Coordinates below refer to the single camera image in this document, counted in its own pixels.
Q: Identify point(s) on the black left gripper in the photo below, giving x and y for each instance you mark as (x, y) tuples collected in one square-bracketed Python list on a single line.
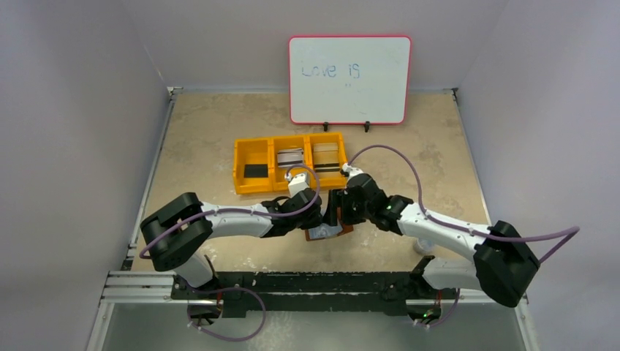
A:
[(315, 220)]

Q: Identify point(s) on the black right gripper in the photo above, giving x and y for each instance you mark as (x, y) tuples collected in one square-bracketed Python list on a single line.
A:
[(336, 208)]

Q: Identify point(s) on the yellow three-compartment plastic bin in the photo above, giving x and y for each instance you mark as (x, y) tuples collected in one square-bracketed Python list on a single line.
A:
[(263, 150)]

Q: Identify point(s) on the small clear plastic cup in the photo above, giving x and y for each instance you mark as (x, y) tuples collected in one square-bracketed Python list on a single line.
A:
[(423, 246)]

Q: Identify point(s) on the brown leather card holder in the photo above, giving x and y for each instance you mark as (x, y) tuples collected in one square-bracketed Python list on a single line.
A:
[(346, 228)]

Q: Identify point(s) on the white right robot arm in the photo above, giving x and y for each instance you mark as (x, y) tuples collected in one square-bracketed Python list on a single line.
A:
[(492, 259)]

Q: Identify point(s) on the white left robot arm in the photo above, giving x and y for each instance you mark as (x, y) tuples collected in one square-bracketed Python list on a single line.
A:
[(174, 234)]

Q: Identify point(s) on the striped card stack in bin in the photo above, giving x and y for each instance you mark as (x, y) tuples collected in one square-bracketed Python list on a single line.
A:
[(288, 157)]

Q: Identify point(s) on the black card in bin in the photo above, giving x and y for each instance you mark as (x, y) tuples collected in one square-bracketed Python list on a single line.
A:
[(255, 171)]

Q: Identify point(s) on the pink-framed whiteboard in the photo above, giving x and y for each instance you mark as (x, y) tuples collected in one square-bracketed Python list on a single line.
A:
[(338, 79)]

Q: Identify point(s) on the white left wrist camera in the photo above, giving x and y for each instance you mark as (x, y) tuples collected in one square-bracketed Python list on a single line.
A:
[(297, 183)]

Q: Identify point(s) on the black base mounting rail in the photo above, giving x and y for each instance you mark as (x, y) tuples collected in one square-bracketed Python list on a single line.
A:
[(395, 294)]

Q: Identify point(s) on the aluminium frame rail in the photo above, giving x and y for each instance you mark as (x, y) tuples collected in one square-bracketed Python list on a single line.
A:
[(137, 287)]

